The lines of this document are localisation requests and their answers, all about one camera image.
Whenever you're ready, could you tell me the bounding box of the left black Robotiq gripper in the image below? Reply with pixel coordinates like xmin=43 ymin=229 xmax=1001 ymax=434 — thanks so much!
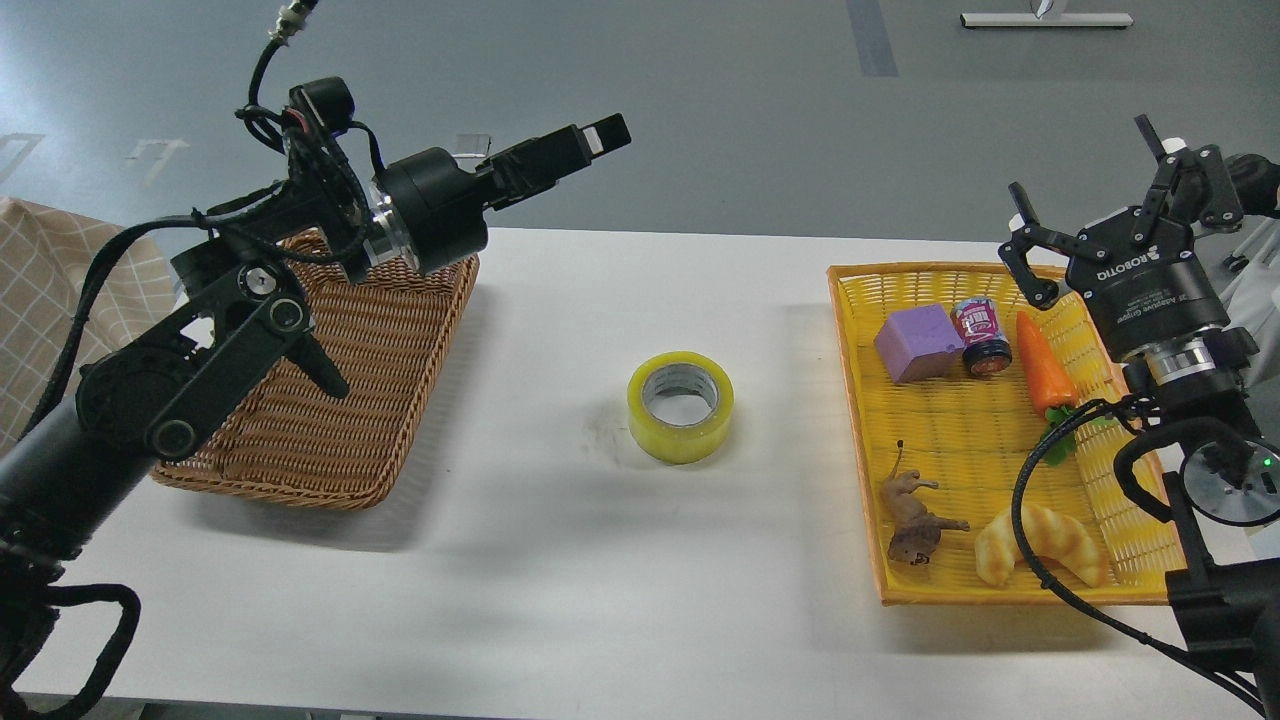
xmin=372 ymin=113 xmax=631 ymax=275

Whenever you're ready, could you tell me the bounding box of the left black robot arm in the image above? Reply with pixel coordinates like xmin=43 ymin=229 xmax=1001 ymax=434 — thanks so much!
xmin=3 ymin=77 xmax=631 ymax=719

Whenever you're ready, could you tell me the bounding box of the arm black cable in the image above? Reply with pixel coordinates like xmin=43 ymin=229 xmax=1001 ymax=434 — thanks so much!
xmin=1010 ymin=398 xmax=1271 ymax=716
xmin=20 ymin=0 xmax=387 ymax=430

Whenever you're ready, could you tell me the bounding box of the beige checkered cloth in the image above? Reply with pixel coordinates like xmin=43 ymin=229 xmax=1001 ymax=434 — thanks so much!
xmin=1 ymin=197 xmax=175 ymax=454

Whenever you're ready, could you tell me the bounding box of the orange toy carrot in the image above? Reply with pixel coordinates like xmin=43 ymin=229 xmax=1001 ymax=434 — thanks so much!
xmin=1015 ymin=310 xmax=1082 ymax=439

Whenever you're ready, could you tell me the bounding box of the purple foam block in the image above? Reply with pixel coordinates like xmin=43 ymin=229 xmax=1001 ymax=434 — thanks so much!
xmin=873 ymin=304 xmax=965 ymax=386

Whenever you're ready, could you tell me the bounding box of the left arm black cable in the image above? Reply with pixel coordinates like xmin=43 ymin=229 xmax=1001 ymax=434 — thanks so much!
xmin=20 ymin=0 xmax=387 ymax=430

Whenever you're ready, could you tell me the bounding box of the seated person in beige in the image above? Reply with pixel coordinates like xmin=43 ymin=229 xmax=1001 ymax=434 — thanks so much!
xmin=1220 ymin=154 xmax=1279 ymax=354

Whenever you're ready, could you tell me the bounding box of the brown toy animal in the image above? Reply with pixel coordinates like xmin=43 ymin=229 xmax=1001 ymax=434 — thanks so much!
xmin=878 ymin=439 xmax=972 ymax=566

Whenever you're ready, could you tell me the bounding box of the yellow plastic basket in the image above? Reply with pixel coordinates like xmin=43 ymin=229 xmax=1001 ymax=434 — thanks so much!
xmin=827 ymin=261 xmax=1187 ymax=606

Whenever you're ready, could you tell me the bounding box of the small red can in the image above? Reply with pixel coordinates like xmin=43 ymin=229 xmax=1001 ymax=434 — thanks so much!
xmin=951 ymin=296 xmax=1012 ymax=378

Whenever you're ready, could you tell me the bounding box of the white stand base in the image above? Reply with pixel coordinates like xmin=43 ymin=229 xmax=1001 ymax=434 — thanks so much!
xmin=959 ymin=1 xmax=1135 ymax=29

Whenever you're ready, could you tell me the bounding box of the toy croissant bread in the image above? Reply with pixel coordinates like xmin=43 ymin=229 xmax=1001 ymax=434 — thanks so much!
xmin=974 ymin=503 xmax=1108 ymax=588

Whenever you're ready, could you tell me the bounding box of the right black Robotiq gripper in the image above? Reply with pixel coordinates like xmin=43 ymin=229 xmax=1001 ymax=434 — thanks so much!
xmin=997 ymin=113 xmax=1247 ymax=365

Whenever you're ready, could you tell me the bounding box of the brown wicker basket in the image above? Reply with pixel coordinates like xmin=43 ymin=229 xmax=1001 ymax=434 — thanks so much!
xmin=151 ymin=255 xmax=480 ymax=511

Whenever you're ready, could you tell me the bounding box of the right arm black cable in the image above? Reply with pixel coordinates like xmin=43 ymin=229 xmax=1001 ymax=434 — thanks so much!
xmin=1010 ymin=398 xmax=1271 ymax=716

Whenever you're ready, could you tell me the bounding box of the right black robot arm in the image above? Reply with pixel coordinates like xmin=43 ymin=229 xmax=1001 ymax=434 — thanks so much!
xmin=998 ymin=115 xmax=1279 ymax=719

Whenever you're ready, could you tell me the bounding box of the yellow tape roll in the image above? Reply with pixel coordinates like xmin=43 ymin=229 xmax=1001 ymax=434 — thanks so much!
xmin=625 ymin=350 xmax=736 ymax=465

